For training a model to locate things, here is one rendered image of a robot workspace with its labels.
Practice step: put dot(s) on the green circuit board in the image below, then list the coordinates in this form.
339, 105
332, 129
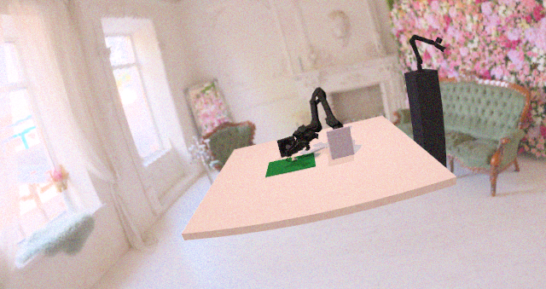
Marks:
297, 163

